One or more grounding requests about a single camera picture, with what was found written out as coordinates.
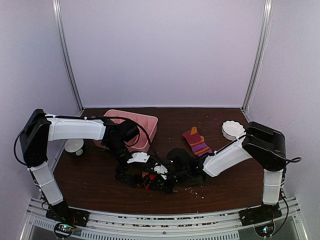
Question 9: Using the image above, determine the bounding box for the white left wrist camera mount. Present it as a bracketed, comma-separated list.
[127, 152, 150, 164]

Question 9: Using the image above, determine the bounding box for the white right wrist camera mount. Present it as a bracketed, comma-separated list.
[153, 164, 168, 180]

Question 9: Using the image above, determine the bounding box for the black argyle red orange sock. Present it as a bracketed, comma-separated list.
[133, 171, 159, 191]

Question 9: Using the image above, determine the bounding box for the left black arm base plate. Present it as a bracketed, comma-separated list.
[45, 208, 90, 227]

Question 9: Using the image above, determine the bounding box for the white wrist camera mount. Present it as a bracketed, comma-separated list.
[153, 164, 168, 180]
[127, 152, 150, 164]

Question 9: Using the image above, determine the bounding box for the pink divided organizer tray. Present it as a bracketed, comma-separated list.
[103, 109, 158, 152]

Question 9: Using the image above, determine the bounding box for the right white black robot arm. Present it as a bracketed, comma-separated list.
[154, 121, 302, 221]

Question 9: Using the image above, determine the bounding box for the small white round container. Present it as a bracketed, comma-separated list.
[64, 139, 85, 158]

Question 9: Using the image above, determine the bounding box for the right aluminium frame post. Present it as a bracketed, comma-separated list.
[241, 0, 273, 116]

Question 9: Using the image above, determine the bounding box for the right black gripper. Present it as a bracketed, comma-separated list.
[150, 168, 190, 195]

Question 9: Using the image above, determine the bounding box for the left aluminium frame post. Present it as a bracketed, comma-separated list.
[52, 0, 84, 113]

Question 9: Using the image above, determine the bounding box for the white scalloped ceramic bowl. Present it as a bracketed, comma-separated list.
[221, 120, 245, 141]

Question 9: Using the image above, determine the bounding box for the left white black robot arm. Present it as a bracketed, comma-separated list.
[14, 108, 150, 222]

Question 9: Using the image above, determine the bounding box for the maroon orange purple striped sock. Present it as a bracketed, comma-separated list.
[182, 126, 213, 157]

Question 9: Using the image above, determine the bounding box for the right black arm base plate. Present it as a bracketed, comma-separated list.
[238, 204, 282, 226]

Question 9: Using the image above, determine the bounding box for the aluminium frame post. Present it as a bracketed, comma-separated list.
[52, 0, 84, 113]
[241, 0, 273, 116]

